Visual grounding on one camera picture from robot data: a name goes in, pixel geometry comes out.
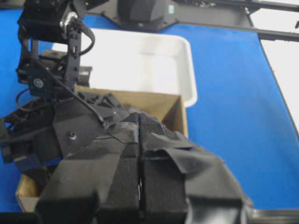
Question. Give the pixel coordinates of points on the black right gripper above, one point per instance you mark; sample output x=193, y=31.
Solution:
x=46, y=131

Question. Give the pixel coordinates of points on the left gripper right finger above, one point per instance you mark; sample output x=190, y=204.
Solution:
x=185, y=184

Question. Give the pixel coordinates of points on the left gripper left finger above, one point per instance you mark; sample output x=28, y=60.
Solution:
x=98, y=184

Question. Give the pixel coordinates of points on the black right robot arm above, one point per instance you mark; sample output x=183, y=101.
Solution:
x=53, y=37

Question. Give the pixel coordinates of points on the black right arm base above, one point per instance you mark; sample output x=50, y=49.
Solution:
x=157, y=15

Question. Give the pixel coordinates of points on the brown cardboard box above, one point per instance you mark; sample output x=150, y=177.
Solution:
x=169, y=109

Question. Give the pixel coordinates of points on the blue table cloth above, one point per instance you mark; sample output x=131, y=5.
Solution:
x=240, y=114

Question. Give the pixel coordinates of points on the white plastic tray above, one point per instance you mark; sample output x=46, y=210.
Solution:
x=142, y=62

